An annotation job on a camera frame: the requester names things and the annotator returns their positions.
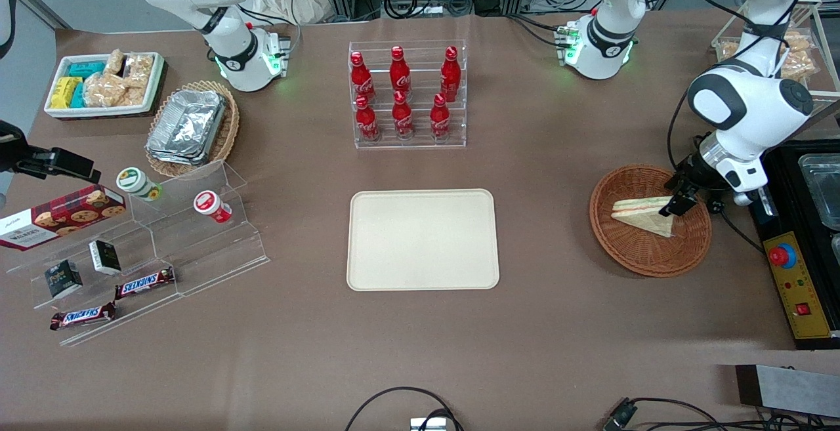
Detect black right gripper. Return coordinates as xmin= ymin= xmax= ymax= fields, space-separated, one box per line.
xmin=0 ymin=121 xmax=100 ymax=184

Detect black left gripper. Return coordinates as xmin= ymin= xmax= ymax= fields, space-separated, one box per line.
xmin=660 ymin=149 xmax=730 ymax=217

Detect triangle sandwich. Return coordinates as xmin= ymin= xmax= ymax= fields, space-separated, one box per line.
xmin=611 ymin=196 xmax=678 ymax=239

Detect round brown wicker basket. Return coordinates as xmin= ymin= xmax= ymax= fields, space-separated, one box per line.
xmin=589 ymin=164 xmax=713 ymax=279

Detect oval tan wicker basket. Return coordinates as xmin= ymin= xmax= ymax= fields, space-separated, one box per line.
xmin=144 ymin=80 xmax=240 ymax=179

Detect cream plastic tray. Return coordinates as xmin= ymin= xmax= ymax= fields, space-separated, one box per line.
xmin=346 ymin=188 xmax=501 ymax=292

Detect red tartan cookie box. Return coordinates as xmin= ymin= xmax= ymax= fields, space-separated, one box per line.
xmin=0 ymin=185 xmax=127 ymax=251

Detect white rectangular snack bin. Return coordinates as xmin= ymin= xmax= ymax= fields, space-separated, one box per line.
xmin=45 ymin=52 xmax=165 ymax=119

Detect green lid yogurt cup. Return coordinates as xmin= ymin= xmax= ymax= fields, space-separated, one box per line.
xmin=116 ymin=167 xmax=161 ymax=202

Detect yellow snack packet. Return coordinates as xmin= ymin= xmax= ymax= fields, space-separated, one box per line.
xmin=51 ymin=77 xmax=83 ymax=109

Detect small black carton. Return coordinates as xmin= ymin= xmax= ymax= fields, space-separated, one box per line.
xmin=89 ymin=239 xmax=122 ymax=276
xmin=44 ymin=259 xmax=84 ymax=299

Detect stacked aluminium foil trays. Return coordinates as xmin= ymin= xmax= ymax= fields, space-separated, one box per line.
xmin=146 ymin=90 xmax=227 ymax=166

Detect brown Snickers bar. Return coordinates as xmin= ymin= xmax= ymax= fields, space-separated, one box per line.
xmin=115 ymin=266 xmax=176 ymax=300
xmin=50 ymin=302 xmax=117 ymax=331

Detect red lid yogurt cup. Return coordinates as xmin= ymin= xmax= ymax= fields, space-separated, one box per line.
xmin=193 ymin=190 xmax=232 ymax=224

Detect black appliance yellow panel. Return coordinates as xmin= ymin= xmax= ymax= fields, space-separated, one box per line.
xmin=748 ymin=100 xmax=840 ymax=351

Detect clear acrylic step stand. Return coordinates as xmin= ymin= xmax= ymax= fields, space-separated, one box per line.
xmin=128 ymin=161 xmax=270 ymax=297
xmin=7 ymin=205 xmax=183 ymax=348

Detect grey metal box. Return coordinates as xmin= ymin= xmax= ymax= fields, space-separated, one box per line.
xmin=735 ymin=364 xmax=840 ymax=419

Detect red cola bottle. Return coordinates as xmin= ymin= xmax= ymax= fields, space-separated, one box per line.
xmin=350 ymin=51 xmax=376 ymax=104
xmin=430 ymin=93 xmax=452 ymax=140
xmin=355 ymin=95 xmax=381 ymax=142
xmin=390 ymin=46 xmax=411 ymax=94
xmin=392 ymin=91 xmax=415 ymax=140
xmin=440 ymin=46 xmax=461 ymax=102

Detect clear acrylic bottle rack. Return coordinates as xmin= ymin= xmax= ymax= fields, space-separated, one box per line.
xmin=348 ymin=39 xmax=468 ymax=150

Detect black power cable with plug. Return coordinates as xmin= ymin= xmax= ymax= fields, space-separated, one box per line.
xmin=705 ymin=200 xmax=765 ymax=253

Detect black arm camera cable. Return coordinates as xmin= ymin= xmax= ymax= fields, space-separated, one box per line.
xmin=0 ymin=0 xmax=30 ymax=59
xmin=666 ymin=0 xmax=811 ymax=179

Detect white wire rack basket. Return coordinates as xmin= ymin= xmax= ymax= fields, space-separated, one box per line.
xmin=712 ymin=0 xmax=840 ymax=100

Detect black connector with cable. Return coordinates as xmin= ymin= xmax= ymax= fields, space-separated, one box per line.
xmin=602 ymin=397 xmax=840 ymax=431

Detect black looped cable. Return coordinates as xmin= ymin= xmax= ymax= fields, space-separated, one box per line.
xmin=345 ymin=386 xmax=465 ymax=431

